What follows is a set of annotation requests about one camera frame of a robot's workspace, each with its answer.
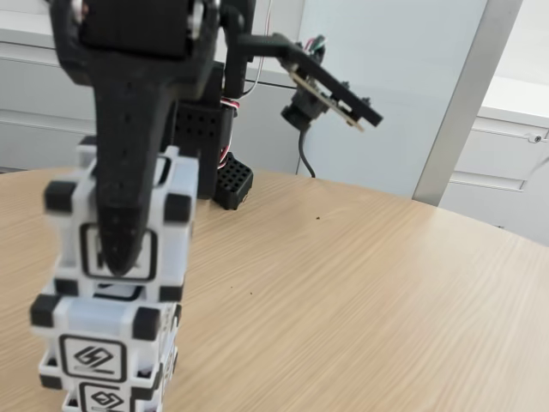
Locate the white cube crossed lines symbol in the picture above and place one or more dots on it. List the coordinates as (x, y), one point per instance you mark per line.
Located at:
(169, 253)

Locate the white cube lightning symbol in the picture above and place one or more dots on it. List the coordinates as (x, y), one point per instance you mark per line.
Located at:
(98, 317)

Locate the white cube overlapping squares symbol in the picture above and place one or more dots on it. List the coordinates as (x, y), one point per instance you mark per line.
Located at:
(103, 401)

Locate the white partition panel grey edge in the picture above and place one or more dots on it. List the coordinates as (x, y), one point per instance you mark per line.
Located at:
(386, 129)

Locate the white drawer cabinet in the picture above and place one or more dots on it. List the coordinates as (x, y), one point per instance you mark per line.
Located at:
(493, 150)

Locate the round silver cabinet lock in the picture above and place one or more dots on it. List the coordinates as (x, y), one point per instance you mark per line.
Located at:
(536, 138)

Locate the black gripper camera on bracket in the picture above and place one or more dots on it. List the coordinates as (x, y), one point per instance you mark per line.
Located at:
(300, 111)

